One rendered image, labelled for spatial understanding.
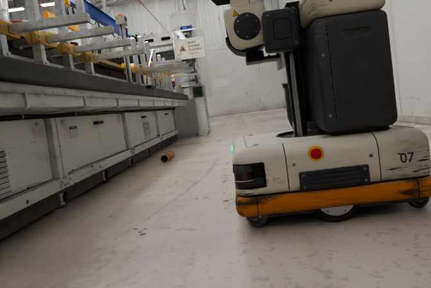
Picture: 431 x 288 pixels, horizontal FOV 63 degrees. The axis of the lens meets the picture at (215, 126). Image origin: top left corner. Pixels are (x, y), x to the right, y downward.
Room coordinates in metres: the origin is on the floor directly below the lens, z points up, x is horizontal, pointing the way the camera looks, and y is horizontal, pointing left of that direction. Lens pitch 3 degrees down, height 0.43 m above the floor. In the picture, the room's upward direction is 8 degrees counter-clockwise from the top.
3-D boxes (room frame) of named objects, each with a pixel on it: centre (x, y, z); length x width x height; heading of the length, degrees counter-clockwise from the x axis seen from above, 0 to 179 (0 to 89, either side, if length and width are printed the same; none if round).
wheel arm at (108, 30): (1.52, 0.59, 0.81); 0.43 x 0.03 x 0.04; 86
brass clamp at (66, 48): (1.75, 0.67, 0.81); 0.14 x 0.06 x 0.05; 176
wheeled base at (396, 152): (1.45, -0.39, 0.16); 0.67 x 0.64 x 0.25; 86
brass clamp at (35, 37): (1.51, 0.69, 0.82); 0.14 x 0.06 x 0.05; 176
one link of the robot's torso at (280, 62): (1.40, -0.22, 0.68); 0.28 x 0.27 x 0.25; 176
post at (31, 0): (1.48, 0.69, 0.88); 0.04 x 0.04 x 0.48; 86
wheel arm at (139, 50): (2.02, 0.56, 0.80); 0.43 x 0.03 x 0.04; 86
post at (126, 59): (2.72, 0.61, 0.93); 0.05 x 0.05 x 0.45; 86
